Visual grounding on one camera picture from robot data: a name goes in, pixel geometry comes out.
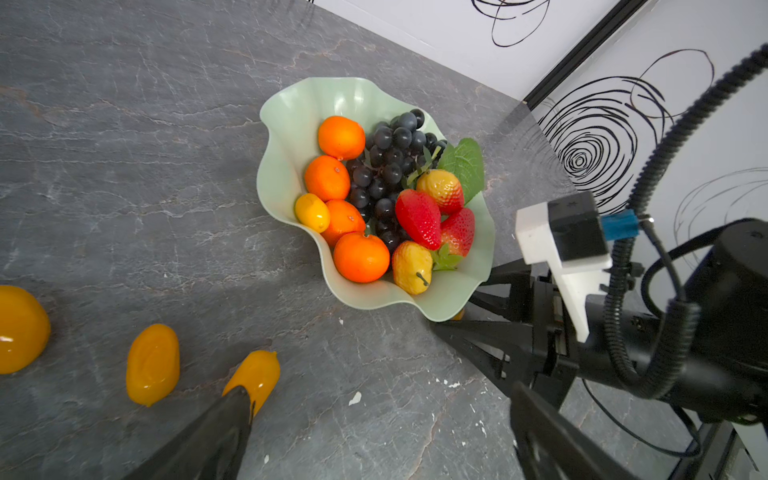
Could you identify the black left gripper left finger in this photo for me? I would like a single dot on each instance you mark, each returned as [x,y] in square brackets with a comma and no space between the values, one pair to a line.
[211,447]

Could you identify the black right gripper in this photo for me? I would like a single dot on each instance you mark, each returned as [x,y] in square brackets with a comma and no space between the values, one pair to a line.
[541,353]

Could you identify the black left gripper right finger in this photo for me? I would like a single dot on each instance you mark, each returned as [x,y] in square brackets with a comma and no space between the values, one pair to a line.
[550,447]

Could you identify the red yellow strawberry front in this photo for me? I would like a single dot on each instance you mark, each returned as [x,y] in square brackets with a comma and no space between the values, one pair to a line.
[412,266]

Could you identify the small orange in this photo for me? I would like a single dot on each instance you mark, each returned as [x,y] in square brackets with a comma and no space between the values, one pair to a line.
[341,138]
[327,178]
[344,218]
[361,258]

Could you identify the dark fake grape bunch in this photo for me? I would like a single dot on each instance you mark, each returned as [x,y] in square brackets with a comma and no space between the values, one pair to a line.
[397,153]

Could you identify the small orange front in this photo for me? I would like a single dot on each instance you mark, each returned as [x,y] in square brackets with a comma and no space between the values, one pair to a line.
[341,138]

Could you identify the green wavy fruit bowl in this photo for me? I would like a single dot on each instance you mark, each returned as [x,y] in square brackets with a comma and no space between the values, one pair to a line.
[292,117]

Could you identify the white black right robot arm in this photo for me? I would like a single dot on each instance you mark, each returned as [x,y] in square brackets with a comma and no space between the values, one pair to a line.
[724,376]

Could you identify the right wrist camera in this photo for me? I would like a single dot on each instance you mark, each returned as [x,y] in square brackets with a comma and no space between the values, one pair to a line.
[571,237]

